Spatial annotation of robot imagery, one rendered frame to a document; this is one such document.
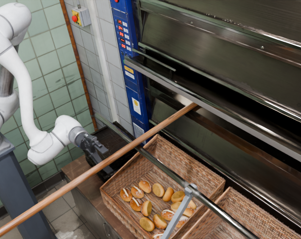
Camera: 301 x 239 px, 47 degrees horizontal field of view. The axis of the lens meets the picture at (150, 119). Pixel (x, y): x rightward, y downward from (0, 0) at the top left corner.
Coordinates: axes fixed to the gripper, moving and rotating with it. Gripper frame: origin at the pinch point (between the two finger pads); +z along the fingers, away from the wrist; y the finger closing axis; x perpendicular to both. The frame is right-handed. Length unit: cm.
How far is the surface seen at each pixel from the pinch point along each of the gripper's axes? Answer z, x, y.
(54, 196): 1.5, 26.5, -0.2
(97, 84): -102, -55, 31
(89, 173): 1.1, 9.7, -0.4
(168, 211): 7, -26, 55
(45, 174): -125, 1, 105
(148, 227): 6, -11, 57
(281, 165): 53, -53, 4
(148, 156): 9.5, -16.3, 2.7
